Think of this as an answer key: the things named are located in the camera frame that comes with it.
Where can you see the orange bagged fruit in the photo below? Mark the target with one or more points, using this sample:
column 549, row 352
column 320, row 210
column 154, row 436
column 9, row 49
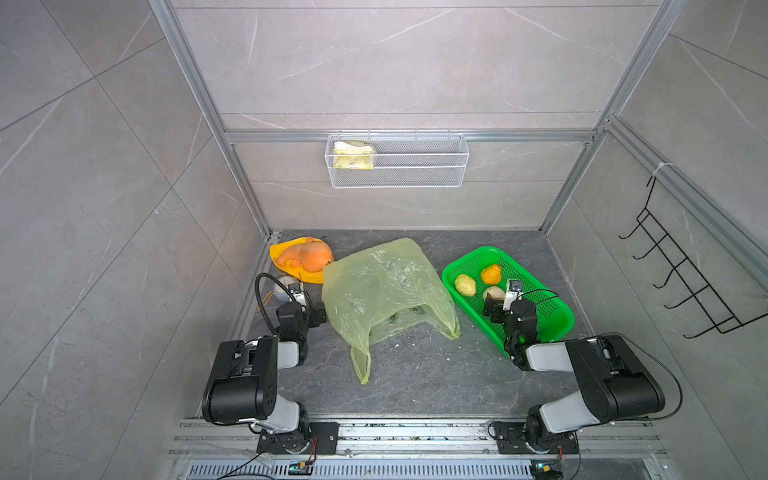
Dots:
column 312, row 255

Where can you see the black wall hook rack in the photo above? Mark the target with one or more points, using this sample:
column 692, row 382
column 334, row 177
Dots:
column 698, row 289

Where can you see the orange-yellow pear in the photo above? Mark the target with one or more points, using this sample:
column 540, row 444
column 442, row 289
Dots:
column 492, row 275

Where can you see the aluminium mounting rail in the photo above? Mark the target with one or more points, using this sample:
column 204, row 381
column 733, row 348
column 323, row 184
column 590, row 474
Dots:
column 364, row 447

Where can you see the yellow-green plastic bag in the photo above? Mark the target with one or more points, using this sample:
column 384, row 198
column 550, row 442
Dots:
column 381, row 291

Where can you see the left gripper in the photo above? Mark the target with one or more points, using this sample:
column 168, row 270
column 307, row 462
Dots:
column 318, row 317

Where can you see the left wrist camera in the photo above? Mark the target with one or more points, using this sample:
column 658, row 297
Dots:
column 297, row 293

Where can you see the yellow-green pear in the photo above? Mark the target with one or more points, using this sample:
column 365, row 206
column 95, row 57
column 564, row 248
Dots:
column 465, row 285

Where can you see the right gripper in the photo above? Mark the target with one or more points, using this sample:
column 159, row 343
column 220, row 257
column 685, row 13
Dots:
column 497, row 309

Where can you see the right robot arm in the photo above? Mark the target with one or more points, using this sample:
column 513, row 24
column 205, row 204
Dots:
column 613, row 383

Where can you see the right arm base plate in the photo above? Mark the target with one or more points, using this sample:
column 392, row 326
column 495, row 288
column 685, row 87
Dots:
column 514, row 437

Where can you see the yellow wipes packet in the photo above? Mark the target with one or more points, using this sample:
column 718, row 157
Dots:
column 353, row 155

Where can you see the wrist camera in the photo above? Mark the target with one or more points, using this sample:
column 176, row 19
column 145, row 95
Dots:
column 297, row 293
column 514, row 291

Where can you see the small grey alarm clock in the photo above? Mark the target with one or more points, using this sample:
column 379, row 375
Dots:
column 280, row 291

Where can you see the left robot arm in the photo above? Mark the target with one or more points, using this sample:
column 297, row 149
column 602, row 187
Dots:
column 242, row 387

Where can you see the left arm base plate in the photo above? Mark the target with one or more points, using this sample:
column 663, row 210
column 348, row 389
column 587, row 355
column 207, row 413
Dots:
column 318, row 437

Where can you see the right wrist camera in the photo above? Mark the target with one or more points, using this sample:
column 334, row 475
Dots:
column 514, row 291

